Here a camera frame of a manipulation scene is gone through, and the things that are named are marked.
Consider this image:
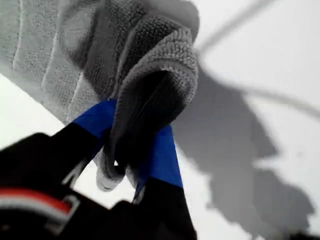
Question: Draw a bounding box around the grey striped towel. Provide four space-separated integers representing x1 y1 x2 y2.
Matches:
0 0 201 193

